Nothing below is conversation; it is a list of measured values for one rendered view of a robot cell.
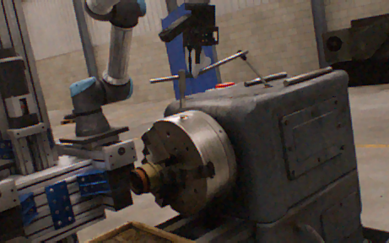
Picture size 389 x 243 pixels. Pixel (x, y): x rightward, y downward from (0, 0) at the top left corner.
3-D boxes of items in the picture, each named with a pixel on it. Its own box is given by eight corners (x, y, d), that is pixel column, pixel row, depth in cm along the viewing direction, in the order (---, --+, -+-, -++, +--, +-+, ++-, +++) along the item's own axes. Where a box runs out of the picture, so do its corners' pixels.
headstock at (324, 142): (271, 157, 200) (257, 77, 194) (365, 165, 163) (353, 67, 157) (174, 202, 163) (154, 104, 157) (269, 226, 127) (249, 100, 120)
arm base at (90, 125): (69, 137, 181) (64, 114, 180) (99, 127, 191) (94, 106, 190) (86, 137, 170) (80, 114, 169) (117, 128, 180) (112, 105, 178)
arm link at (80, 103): (70, 113, 181) (63, 82, 179) (99, 106, 188) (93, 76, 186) (79, 113, 171) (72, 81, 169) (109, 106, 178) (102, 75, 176)
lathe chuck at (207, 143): (166, 185, 153) (162, 103, 142) (229, 220, 130) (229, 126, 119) (146, 194, 147) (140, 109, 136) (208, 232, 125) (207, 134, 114)
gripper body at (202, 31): (218, 46, 122) (218, 4, 118) (192, 50, 118) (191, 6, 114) (206, 43, 128) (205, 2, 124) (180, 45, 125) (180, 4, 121)
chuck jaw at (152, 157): (172, 159, 135) (155, 129, 138) (179, 153, 131) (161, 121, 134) (144, 170, 128) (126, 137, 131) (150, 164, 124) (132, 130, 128)
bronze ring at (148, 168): (148, 157, 130) (122, 166, 124) (165, 159, 123) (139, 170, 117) (153, 186, 132) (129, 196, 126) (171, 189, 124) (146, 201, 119)
